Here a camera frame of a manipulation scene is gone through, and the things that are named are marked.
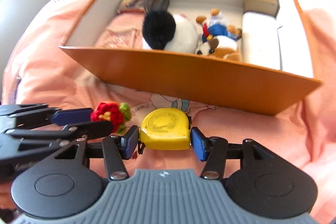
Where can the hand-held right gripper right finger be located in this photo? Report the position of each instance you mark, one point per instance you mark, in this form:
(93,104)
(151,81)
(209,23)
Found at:
(199,145)

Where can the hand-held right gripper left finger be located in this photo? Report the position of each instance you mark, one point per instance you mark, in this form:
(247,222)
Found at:
(131,141)

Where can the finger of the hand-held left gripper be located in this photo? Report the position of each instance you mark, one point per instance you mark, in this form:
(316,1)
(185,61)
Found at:
(73,115)
(92,129)

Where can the red crochet flower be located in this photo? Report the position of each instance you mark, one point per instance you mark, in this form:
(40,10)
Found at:
(107,113)

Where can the yellow tape measure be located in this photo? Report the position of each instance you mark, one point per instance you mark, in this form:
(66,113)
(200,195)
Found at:
(162,124)

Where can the orange cardboard box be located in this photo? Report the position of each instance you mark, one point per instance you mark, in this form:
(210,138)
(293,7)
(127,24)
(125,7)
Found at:
(183,77)

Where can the pink fabric pouch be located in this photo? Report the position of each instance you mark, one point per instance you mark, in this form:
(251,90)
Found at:
(118,32)

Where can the white plush dog black ear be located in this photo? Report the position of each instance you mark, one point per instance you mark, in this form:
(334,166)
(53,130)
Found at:
(183,32)

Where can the small sailor duck plush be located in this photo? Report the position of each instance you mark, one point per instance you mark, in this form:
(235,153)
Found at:
(214,28)

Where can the white rectangular box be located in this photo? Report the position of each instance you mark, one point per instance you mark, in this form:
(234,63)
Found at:
(260,40)

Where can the pink printed duvet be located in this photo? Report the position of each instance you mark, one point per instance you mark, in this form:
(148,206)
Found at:
(302,134)

